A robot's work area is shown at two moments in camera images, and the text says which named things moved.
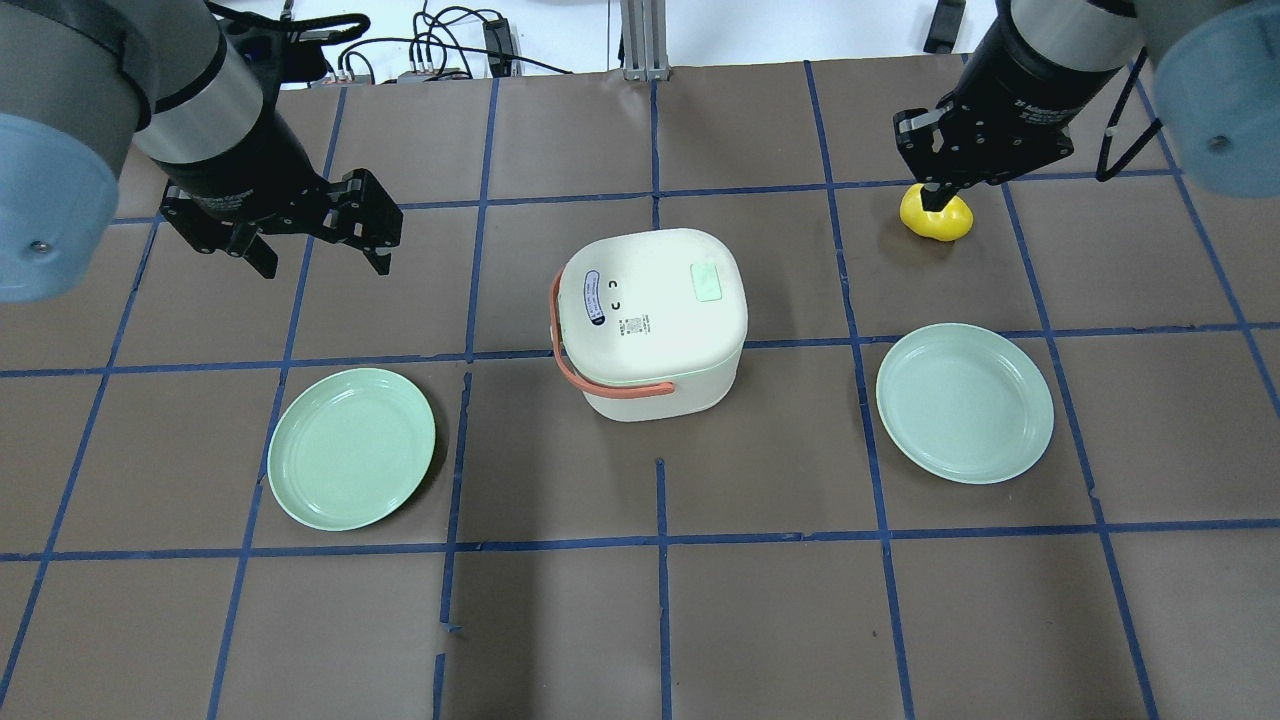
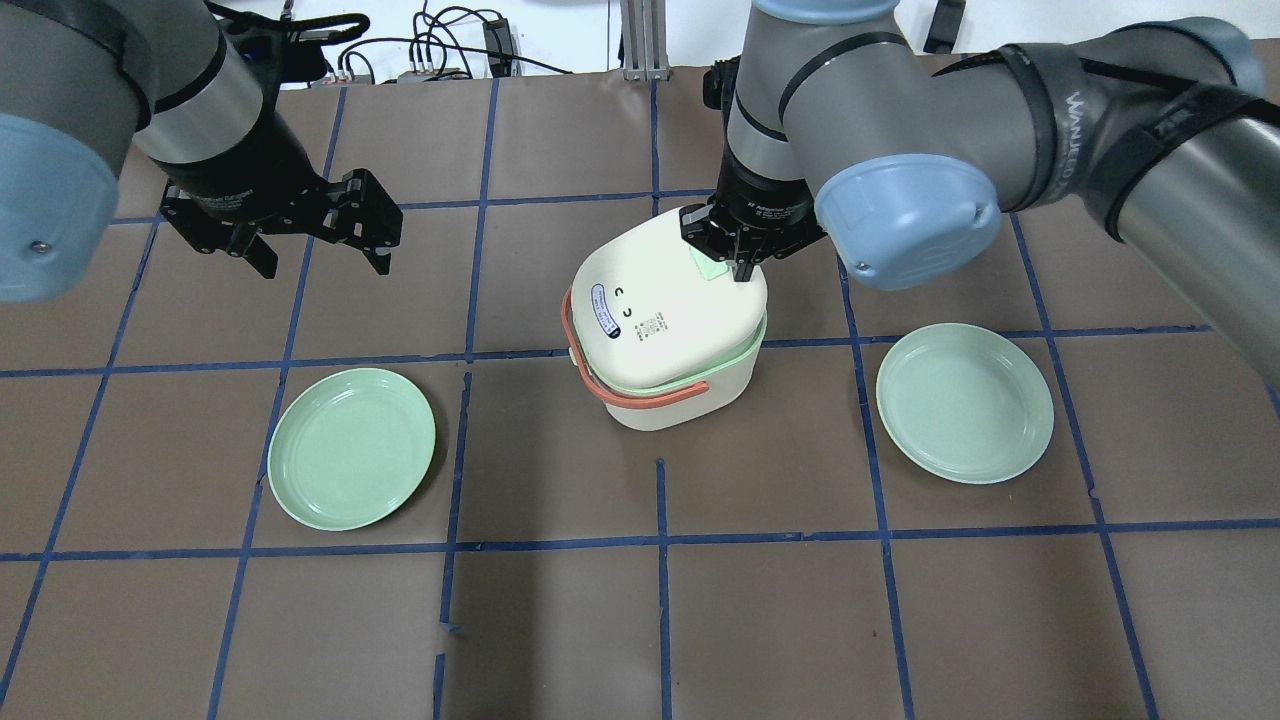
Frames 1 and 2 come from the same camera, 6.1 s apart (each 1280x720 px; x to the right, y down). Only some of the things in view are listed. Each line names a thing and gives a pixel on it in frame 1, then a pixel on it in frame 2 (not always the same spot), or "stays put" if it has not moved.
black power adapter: (499, 47) stays put
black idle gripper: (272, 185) stays put
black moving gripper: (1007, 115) to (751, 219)
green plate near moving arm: (964, 402) stays put
